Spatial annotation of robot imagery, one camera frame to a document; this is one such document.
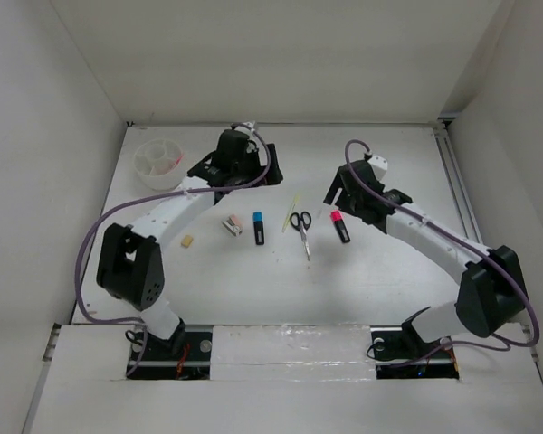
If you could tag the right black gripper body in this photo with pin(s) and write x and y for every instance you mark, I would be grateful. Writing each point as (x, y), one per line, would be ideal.
(345, 202)

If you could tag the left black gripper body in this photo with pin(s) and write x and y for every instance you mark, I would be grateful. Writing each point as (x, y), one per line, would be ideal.
(248, 171)

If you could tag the pink black highlighter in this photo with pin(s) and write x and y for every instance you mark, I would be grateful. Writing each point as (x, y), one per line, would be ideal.
(340, 226)

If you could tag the yellow green pen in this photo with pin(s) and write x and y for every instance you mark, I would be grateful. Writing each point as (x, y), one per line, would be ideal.
(291, 209)

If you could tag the pink red pen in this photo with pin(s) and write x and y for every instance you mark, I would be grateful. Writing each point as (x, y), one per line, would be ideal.
(164, 165)

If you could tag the black handled scissors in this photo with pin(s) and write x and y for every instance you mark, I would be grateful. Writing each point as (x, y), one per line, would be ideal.
(301, 222)

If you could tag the blue black highlighter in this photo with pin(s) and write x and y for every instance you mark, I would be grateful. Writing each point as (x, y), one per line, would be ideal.
(258, 227)

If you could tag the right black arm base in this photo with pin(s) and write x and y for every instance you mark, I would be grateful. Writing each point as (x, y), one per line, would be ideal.
(401, 354)

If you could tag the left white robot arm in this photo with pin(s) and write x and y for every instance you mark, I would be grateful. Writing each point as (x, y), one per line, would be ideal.
(131, 267)

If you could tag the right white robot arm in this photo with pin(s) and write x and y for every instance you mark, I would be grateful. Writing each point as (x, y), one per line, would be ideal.
(491, 285)

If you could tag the white round divided container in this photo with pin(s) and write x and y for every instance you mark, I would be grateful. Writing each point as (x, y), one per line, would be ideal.
(152, 150)

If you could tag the tan eraser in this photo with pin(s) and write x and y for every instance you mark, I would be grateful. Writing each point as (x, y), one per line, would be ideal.
(187, 241)

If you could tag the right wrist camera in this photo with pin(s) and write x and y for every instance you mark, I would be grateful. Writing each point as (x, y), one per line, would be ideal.
(378, 164)

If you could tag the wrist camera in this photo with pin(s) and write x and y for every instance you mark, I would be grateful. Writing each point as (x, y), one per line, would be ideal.
(247, 128)
(378, 164)

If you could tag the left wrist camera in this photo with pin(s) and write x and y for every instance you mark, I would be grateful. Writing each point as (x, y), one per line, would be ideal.
(247, 128)

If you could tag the aluminium rail right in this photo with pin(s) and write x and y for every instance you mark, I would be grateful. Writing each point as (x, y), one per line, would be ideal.
(463, 205)

